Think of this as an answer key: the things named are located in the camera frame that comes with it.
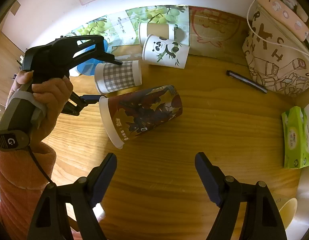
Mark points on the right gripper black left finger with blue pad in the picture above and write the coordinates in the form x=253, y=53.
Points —
x=50, y=219

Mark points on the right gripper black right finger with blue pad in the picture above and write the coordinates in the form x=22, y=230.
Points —
x=262, y=219

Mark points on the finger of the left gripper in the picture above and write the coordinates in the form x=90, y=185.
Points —
x=74, y=50
x=80, y=102

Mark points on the grey checked paper cup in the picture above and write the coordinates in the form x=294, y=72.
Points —
x=112, y=77

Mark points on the blue plastic cup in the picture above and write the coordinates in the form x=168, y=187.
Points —
x=88, y=67

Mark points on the dark patterned paper cup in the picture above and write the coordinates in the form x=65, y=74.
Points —
x=130, y=115

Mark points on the panda print paper cup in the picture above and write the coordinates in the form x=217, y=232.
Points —
x=164, y=52

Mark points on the brown white paper cup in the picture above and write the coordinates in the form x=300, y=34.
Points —
x=162, y=30

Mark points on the person's left hand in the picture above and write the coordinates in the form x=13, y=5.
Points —
x=54, y=94

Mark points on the cream ceramic mug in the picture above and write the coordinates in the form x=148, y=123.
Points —
x=287, y=208

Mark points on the grape picture calendar cards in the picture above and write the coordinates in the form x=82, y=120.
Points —
x=122, y=28

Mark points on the green tissue box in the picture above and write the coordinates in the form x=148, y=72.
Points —
x=296, y=137

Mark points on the brown cardboard sheet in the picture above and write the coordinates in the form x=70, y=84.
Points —
x=217, y=34

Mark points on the black pen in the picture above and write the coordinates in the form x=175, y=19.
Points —
x=246, y=81

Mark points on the printed canvas bag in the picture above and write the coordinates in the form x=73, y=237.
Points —
x=276, y=59

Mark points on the pink case on bag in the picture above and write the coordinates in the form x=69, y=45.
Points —
x=283, y=14

